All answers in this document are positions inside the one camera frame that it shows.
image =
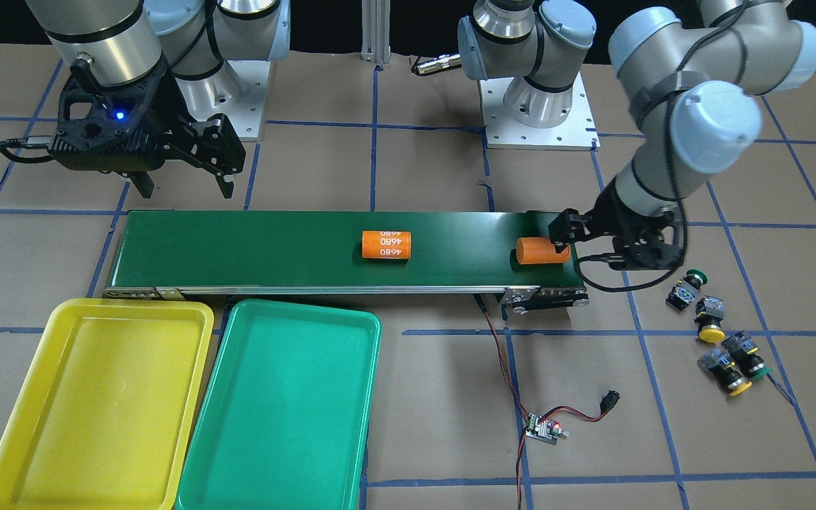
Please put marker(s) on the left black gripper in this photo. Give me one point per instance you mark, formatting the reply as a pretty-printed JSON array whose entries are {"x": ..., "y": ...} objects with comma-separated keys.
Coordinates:
[{"x": 611, "y": 212}]

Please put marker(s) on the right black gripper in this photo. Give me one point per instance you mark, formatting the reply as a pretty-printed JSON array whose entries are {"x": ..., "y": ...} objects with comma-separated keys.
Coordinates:
[{"x": 176, "y": 133}]

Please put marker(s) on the plain orange cylinder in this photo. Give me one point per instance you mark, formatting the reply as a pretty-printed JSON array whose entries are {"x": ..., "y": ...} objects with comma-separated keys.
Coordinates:
[{"x": 540, "y": 251}]

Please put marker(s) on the green push button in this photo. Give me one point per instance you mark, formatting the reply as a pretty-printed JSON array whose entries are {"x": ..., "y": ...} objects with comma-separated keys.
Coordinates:
[
  {"x": 687, "y": 289},
  {"x": 744, "y": 352}
]

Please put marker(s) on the yellow push button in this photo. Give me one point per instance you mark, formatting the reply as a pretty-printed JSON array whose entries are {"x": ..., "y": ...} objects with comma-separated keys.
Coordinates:
[
  {"x": 710, "y": 312},
  {"x": 721, "y": 366}
]

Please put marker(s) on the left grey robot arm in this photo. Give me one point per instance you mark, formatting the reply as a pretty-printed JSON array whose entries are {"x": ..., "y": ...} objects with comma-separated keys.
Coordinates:
[{"x": 691, "y": 91}]

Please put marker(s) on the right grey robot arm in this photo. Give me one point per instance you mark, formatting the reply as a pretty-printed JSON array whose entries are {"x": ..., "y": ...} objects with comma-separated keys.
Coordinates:
[{"x": 124, "y": 39}]

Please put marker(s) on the green conveyor belt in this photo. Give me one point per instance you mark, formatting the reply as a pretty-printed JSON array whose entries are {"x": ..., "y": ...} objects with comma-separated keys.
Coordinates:
[{"x": 175, "y": 254}]

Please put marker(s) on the small controller circuit board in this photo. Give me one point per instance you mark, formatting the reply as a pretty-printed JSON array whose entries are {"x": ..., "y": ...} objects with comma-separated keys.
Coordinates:
[{"x": 539, "y": 428}]

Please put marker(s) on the orange cylinder marked 4680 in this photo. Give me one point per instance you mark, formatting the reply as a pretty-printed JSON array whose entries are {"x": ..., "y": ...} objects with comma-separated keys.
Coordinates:
[{"x": 386, "y": 244}]

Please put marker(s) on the yellow plastic tray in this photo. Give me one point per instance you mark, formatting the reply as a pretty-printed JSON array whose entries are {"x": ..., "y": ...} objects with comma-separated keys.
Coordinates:
[{"x": 104, "y": 416}]

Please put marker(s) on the green plastic tray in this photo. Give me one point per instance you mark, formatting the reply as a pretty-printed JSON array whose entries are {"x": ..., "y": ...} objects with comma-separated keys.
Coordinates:
[{"x": 284, "y": 420}]

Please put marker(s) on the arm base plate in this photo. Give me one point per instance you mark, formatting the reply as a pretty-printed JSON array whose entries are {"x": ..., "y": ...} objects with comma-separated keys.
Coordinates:
[
  {"x": 517, "y": 116},
  {"x": 239, "y": 90}
]

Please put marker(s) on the aluminium frame post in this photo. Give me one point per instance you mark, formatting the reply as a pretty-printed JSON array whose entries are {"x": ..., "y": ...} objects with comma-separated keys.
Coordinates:
[{"x": 375, "y": 25}]

